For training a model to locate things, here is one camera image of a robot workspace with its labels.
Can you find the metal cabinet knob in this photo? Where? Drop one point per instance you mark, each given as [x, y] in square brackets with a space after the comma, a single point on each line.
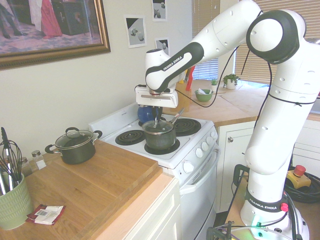
[230, 139]

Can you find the dark speckled saucepan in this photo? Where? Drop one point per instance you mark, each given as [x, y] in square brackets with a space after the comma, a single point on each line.
[160, 141]

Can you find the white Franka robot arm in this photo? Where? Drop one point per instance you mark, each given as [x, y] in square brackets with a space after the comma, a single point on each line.
[275, 125]

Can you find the large wooden cutting board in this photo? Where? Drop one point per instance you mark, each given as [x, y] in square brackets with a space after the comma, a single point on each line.
[87, 190]

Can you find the white electric stove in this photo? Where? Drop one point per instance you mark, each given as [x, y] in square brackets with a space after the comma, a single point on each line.
[195, 190]

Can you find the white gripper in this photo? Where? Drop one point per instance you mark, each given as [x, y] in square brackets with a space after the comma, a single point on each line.
[157, 100]

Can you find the green ceramic utensil holder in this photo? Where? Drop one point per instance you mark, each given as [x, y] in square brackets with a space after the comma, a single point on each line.
[13, 205]

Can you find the white packet with barcode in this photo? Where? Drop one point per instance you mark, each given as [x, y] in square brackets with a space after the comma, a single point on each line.
[47, 213]

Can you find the yellow emergency stop red button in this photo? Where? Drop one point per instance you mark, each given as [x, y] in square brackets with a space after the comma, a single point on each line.
[298, 175]

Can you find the robot mounting base plate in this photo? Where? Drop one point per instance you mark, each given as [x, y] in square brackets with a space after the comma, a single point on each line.
[240, 233]

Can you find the grey printed paper sheet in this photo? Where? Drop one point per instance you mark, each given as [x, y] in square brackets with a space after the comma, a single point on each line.
[161, 45]
[135, 31]
[159, 10]

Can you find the white paper in bowl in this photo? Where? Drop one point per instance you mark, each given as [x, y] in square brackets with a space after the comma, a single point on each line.
[200, 91]

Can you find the white cabinet under cutting board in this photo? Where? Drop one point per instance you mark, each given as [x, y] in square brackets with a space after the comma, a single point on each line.
[160, 215]

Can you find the glass shaker metal cap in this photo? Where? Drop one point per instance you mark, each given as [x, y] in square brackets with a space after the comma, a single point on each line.
[38, 162]
[25, 167]

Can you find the blue kettle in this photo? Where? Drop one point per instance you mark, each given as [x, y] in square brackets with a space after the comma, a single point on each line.
[145, 113]

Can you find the white cabinet with knob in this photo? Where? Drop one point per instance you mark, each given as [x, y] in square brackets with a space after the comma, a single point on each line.
[232, 170]

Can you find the gold-framed painting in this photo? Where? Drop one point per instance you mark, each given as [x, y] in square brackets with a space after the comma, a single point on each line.
[50, 25]

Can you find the white stove knob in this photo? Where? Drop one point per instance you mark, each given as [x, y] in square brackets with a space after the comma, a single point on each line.
[188, 166]
[209, 140]
[204, 146]
[214, 135]
[199, 152]

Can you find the small potted plant white pot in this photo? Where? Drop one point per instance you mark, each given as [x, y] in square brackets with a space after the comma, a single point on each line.
[214, 85]

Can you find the black clamp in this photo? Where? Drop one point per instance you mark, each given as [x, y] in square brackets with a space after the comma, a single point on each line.
[217, 232]

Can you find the narrow window blind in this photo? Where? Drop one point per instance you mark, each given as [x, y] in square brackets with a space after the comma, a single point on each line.
[205, 70]

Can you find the green bowl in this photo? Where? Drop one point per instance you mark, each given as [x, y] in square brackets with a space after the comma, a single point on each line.
[203, 97]

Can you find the wide window blind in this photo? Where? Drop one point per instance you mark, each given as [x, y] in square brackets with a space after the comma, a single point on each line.
[252, 70]

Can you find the red packet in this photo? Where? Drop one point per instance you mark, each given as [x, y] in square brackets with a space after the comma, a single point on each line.
[58, 216]

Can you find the large potted plant white pot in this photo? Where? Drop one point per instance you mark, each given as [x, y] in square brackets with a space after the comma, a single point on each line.
[231, 81]

